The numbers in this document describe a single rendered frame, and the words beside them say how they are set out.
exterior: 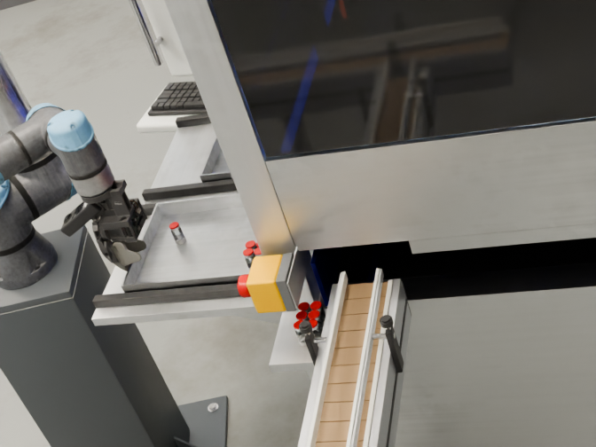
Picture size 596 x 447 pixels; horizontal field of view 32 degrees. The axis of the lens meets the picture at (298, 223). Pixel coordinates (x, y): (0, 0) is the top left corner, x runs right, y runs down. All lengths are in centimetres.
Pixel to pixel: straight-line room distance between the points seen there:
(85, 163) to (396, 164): 59
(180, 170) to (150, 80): 245
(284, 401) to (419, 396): 101
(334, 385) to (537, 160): 47
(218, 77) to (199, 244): 60
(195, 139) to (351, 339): 89
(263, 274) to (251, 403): 130
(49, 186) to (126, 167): 191
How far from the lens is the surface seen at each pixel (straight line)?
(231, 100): 160
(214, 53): 156
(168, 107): 274
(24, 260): 236
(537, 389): 197
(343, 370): 166
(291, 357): 178
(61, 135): 186
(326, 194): 168
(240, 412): 298
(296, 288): 174
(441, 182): 164
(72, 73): 515
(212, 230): 213
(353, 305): 176
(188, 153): 240
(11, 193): 231
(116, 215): 197
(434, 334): 187
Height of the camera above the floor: 210
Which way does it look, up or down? 36 degrees down
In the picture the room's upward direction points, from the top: 19 degrees counter-clockwise
